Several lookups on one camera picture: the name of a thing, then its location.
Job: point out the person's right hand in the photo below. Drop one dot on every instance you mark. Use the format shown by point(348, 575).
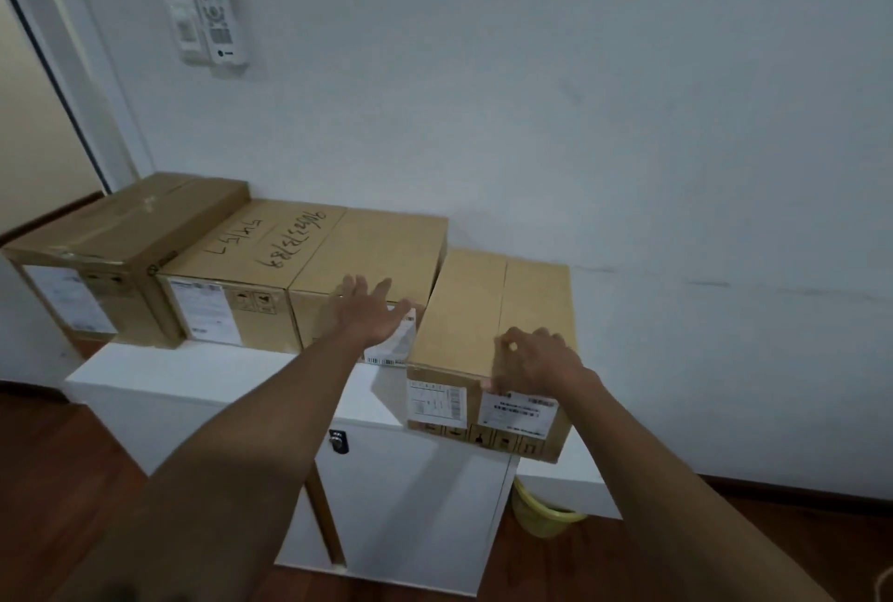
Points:
point(537, 364)

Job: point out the person's left hand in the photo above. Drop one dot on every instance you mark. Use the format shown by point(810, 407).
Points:
point(368, 319)

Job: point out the person's left middle finger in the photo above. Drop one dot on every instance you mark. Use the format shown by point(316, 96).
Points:
point(362, 287)

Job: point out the person's left thumb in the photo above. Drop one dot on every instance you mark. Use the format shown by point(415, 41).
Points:
point(410, 312)

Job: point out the person's right fingers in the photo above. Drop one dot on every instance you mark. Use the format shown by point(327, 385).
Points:
point(523, 347)

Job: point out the cardboard box with two labels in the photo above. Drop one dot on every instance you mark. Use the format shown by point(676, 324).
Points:
point(474, 315)

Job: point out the person's left forearm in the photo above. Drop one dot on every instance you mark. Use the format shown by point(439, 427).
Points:
point(230, 469)

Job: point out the person's right forearm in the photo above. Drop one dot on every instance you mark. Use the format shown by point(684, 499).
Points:
point(670, 497)

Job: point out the plain cardboard box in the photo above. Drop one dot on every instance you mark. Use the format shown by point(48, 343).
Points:
point(377, 245)

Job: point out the cardboard box with handwriting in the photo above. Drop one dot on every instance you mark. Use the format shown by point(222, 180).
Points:
point(244, 252)

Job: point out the black cabinet lock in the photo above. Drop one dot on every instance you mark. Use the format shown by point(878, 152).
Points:
point(338, 442)

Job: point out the yellow-green plastic bin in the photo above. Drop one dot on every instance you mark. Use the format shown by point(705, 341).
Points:
point(541, 514)

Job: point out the white cabinet with lock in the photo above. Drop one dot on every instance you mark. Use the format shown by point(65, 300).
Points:
point(411, 497)

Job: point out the taped cardboard box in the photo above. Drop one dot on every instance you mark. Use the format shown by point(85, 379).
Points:
point(132, 225)

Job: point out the white low cabinet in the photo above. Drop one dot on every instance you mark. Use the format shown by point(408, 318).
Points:
point(139, 392)

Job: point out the white remote control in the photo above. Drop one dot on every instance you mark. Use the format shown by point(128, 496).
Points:
point(216, 12)

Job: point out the white wall switch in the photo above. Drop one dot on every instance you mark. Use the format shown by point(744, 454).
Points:
point(185, 29)

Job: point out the white door frame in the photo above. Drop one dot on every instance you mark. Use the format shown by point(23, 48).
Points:
point(77, 57)

